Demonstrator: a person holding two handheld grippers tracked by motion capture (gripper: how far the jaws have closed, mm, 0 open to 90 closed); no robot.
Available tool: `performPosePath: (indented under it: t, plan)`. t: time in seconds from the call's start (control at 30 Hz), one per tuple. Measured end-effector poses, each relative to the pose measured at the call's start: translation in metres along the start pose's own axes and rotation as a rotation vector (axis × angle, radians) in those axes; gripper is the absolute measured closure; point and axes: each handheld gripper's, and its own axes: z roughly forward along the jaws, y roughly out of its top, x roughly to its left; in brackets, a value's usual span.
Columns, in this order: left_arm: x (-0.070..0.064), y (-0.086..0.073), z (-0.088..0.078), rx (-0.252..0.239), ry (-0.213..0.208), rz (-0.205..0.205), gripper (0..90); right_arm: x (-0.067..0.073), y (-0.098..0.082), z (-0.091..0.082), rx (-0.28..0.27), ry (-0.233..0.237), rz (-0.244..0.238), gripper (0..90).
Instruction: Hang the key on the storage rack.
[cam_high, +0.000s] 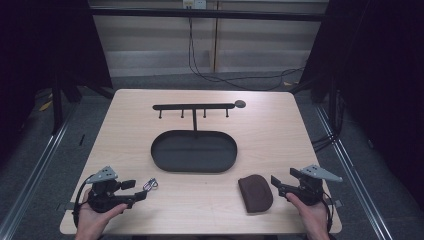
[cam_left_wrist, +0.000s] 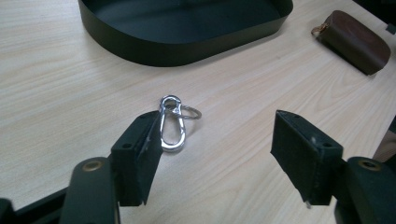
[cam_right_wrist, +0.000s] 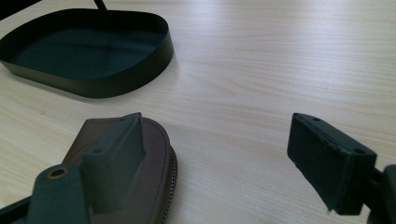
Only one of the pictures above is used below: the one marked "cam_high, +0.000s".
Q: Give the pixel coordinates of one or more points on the white wall socket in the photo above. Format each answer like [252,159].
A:
[194,3]

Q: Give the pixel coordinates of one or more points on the brown pouch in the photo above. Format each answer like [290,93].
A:
[255,193]

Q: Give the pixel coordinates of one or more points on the metal floor rail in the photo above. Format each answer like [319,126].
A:
[36,173]
[353,173]

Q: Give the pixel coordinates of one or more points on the black key rack with tray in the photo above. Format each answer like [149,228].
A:
[194,151]

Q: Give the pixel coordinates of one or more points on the black stand leg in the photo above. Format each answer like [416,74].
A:
[57,106]

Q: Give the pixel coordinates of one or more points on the small black floor object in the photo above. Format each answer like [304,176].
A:
[81,139]

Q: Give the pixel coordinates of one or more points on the bunch of keys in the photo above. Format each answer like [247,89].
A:
[150,184]

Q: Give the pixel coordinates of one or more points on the person's right hand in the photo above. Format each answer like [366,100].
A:
[313,218]

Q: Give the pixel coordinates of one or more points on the yellow tape piece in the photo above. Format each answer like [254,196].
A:
[45,106]

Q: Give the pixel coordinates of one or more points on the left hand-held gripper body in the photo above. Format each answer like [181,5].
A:
[104,200]

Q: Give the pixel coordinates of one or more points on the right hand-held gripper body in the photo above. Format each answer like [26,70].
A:
[310,191]

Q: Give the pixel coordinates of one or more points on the black horizontal bar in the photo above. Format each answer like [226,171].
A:
[206,14]

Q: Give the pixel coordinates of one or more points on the wooden wall strip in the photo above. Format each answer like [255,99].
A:
[216,43]

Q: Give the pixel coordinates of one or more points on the person's left hand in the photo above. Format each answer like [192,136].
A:
[91,221]

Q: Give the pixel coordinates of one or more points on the black curtain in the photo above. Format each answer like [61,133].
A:
[383,66]
[40,43]

